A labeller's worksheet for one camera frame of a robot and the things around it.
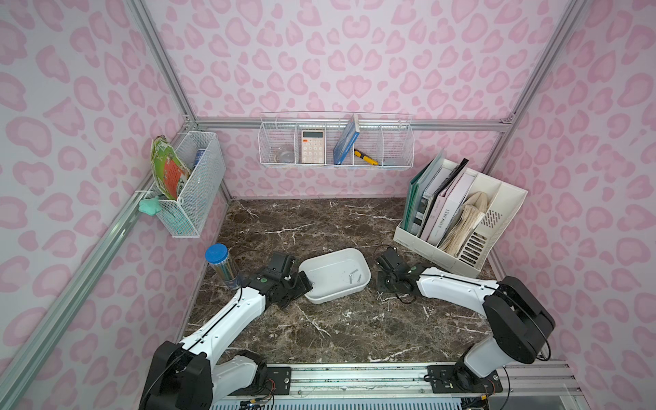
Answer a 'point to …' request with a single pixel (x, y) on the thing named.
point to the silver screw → (350, 278)
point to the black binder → (461, 165)
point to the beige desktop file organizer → (501, 205)
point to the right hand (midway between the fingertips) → (380, 280)
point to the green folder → (415, 186)
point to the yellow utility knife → (366, 157)
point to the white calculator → (313, 146)
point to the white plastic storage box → (336, 274)
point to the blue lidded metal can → (217, 255)
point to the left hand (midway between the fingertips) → (305, 284)
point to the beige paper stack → (471, 213)
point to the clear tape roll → (284, 156)
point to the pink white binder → (445, 207)
